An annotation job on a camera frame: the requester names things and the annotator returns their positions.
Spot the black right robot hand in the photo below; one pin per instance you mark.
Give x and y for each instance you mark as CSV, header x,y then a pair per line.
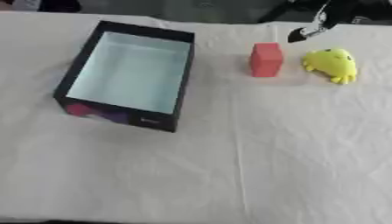
x,y
339,11

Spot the black box with white inside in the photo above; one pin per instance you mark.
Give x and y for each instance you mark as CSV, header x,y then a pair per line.
x,y
153,120

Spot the yellow soft toy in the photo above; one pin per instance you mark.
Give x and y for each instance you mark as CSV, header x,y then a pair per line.
x,y
333,62

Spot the red rectangular block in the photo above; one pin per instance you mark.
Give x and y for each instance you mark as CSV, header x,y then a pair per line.
x,y
266,61

